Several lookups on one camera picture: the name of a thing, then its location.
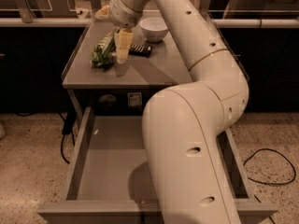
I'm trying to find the white ceramic bowl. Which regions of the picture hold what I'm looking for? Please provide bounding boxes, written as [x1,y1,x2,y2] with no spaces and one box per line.
[139,18,168,43]

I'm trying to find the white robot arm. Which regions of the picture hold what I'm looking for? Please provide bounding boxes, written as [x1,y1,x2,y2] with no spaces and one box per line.
[108,0,249,224]

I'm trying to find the grey open top drawer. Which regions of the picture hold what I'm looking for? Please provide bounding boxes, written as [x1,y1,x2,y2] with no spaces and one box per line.
[37,105,278,224]

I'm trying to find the white horizontal rail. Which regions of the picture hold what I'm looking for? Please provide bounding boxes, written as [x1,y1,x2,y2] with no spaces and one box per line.
[0,18,299,29]

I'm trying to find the black floor cable right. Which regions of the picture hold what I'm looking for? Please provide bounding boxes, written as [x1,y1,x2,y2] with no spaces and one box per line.
[243,148,297,187]

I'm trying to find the dark brown snack bar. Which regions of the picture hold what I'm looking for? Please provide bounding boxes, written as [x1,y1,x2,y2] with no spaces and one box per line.
[129,44,152,58]

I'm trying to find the grey cabinet with counter top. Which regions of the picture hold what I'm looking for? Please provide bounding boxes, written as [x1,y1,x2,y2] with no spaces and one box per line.
[61,9,250,123]

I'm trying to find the green jalapeno chip bag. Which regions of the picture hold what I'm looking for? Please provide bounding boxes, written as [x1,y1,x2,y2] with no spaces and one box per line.
[91,32,116,68]

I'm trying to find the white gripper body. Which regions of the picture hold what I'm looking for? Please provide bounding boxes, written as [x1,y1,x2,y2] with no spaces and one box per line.
[109,0,143,28]

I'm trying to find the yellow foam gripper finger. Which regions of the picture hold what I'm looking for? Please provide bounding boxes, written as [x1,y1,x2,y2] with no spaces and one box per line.
[114,28,134,64]
[94,6,109,20]

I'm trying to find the black power adapter with cable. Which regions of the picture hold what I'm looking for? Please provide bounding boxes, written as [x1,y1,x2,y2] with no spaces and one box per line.
[59,111,77,164]

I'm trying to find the white label tag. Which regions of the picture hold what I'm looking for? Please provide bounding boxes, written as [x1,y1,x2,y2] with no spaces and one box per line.
[128,92,142,107]

